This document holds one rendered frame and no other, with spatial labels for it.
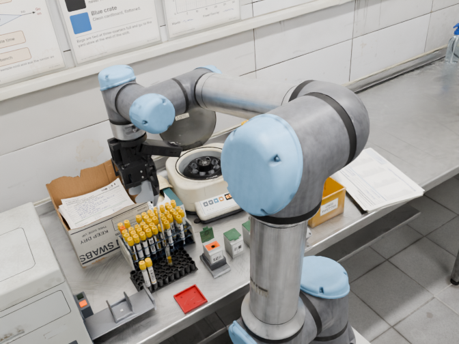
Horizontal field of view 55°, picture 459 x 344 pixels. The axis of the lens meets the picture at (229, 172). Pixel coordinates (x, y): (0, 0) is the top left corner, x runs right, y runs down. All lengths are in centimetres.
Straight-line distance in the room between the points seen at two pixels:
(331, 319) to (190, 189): 66
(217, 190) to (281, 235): 82
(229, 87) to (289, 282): 36
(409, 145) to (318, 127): 129
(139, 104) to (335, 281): 50
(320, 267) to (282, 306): 19
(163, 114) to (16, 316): 51
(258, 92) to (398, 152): 109
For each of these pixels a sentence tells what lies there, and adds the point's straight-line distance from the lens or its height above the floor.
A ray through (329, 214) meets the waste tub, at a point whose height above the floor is 90.
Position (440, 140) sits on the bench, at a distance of 189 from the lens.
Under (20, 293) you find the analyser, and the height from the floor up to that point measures 115.
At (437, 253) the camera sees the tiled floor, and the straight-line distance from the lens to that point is 267.
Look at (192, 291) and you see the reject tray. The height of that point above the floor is 88.
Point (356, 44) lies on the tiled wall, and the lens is 214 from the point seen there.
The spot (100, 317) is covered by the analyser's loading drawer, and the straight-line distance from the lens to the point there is 121.
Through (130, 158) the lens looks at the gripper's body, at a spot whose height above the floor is 128.
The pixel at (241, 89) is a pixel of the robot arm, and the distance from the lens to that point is 79.
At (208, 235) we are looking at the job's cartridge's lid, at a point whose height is 97.
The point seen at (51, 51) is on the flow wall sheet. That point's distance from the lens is 145.
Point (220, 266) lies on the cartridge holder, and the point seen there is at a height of 89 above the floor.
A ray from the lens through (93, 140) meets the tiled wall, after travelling 159.
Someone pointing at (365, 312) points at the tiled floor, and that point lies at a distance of 231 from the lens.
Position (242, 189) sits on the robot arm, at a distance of 57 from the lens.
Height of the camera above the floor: 182
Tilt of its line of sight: 35 degrees down
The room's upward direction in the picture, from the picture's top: 6 degrees counter-clockwise
